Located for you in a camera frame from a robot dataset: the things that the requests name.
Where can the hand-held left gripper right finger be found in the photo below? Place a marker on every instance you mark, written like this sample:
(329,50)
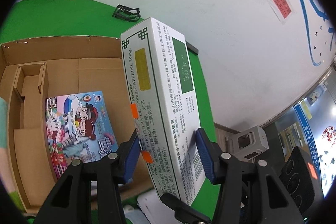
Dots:
(206,158)

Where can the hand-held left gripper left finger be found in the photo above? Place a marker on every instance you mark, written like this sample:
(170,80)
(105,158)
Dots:
(130,158)

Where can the white device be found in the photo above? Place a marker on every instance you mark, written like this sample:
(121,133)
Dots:
(149,203)

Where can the light blue phone case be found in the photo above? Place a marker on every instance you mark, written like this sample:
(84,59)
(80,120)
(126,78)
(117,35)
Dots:
(134,214)

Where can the colourful cartoon game box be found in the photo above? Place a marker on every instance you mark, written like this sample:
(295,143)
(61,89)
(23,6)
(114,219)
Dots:
(78,119)

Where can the white and green medicine box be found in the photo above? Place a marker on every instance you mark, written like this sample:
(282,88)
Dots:
(162,87)

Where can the large cardboard box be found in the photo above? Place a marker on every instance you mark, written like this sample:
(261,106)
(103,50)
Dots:
(92,74)

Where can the narrow cardboard tray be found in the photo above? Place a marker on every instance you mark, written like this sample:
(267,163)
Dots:
(29,119)

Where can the pink and teal plush toy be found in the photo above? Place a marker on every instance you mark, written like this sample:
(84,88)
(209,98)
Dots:
(2,121)

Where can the blue display board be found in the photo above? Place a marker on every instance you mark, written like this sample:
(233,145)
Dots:
(307,121)

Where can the black bar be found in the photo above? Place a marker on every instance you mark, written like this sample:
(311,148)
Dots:
(193,48)

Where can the black bottle cage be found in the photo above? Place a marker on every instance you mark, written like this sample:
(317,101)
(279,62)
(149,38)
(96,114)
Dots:
(128,13)

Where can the red wall notice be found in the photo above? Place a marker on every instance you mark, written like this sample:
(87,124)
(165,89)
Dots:
(281,3)

